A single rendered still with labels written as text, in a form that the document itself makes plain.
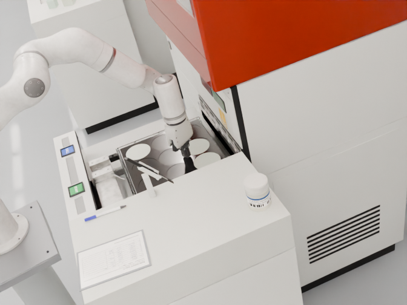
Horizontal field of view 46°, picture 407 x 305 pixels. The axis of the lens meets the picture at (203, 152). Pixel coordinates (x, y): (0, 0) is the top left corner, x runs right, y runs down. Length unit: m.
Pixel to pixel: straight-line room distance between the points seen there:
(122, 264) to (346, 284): 1.31
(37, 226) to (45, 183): 1.75
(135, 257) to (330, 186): 0.89
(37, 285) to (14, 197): 1.68
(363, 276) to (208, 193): 1.16
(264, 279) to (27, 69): 0.94
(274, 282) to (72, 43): 0.96
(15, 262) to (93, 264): 0.39
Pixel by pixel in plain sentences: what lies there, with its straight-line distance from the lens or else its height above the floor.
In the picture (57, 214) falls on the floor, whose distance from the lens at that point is 3.26.
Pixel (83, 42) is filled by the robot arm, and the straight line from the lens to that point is 1.46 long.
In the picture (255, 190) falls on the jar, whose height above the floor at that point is 1.05.
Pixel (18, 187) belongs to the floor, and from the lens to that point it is 3.67.
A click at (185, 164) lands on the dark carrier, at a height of 0.90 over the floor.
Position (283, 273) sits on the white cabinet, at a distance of 1.59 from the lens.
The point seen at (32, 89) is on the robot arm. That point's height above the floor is 1.41.
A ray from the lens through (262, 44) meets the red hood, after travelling 1.50.
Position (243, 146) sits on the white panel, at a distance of 1.64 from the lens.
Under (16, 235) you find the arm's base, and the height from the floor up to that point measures 0.87.
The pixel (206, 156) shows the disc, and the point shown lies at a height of 0.90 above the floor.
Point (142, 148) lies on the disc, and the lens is 1.92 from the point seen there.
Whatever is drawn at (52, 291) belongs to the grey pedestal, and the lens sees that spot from 2.03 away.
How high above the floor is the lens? 1.99
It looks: 37 degrees down
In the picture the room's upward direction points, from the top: 15 degrees counter-clockwise
